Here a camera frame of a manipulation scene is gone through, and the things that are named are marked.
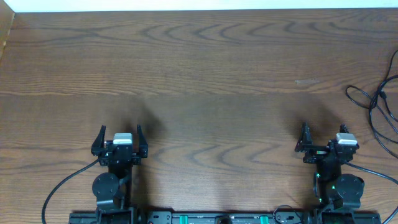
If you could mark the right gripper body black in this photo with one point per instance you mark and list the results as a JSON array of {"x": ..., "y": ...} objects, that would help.
[{"x": 316, "y": 157}]

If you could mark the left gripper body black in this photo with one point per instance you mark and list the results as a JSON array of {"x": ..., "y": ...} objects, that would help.
[{"x": 119, "y": 154}]

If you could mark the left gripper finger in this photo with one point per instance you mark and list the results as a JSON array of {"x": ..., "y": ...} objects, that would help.
[
  {"x": 98, "y": 145},
  {"x": 143, "y": 145}
]

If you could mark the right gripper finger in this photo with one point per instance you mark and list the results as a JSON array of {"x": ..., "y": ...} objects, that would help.
[
  {"x": 343, "y": 129},
  {"x": 304, "y": 142}
]

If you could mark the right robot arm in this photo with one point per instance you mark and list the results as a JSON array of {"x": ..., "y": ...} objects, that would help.
[{"x": 339, "y": 194}]

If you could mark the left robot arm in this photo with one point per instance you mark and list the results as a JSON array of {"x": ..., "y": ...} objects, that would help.
[{"x": 112, "y": 189}]

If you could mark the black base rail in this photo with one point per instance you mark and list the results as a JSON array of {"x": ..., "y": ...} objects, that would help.
[{"x": 283, "y": 217}]

